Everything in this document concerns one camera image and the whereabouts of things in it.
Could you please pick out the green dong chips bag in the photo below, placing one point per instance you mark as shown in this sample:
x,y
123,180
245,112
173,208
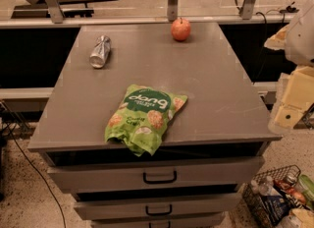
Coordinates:
x,y
142,118

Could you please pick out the middle grey drawer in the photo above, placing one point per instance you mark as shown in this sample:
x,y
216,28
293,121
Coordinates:
x,y
156,207

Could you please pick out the silver blue redbull can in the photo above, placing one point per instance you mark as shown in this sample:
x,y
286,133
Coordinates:
x,y
100,52

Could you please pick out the grey drawer cabinet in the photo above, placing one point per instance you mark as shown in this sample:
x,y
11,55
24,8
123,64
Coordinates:
x,y
223,117

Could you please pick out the green item in basket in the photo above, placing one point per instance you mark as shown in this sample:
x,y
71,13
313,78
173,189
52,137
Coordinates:
x,y
306,186

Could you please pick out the red apple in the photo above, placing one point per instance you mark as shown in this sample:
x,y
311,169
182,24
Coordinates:
x,y
180,29

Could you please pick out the red snack package in basket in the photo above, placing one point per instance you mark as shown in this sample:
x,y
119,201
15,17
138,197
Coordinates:
x,y
289,189

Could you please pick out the top grey drawer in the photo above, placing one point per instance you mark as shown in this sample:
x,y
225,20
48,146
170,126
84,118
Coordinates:
x,y
155,175

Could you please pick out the clear plastic water bottle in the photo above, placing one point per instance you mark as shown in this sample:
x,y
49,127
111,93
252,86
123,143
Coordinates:
x,y
266,187

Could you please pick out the bottom grey drawer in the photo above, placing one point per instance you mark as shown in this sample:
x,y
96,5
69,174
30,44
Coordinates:
x,y
189,221

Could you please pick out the grey drawer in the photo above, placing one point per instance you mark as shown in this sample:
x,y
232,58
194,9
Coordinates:
x,y
156,207
189,221
155,175

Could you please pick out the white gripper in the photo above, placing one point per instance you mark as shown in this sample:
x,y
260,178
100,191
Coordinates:
x,y
302,41

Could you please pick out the black wire basket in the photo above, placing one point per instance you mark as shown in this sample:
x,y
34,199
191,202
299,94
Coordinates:
x,y
268,211

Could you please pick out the left metal bracket post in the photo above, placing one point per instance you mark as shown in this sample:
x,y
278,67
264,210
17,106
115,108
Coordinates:
x,y
55,11

